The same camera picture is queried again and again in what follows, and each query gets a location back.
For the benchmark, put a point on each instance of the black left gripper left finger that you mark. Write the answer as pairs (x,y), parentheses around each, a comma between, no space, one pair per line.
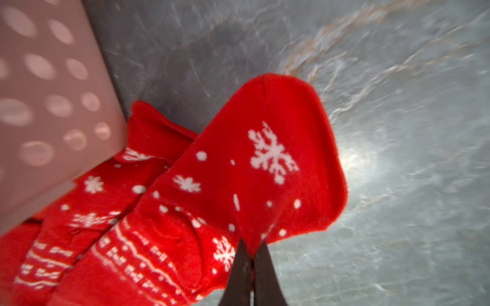
(238,289)

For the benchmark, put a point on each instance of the red patterned sock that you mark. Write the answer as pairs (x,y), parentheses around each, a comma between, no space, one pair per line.
(265,169)

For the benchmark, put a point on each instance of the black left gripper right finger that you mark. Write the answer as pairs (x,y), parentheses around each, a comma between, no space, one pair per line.
(267,291)

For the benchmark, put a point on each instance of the pink perforated plastic basket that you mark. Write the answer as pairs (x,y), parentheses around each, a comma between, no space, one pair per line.
(60,115)

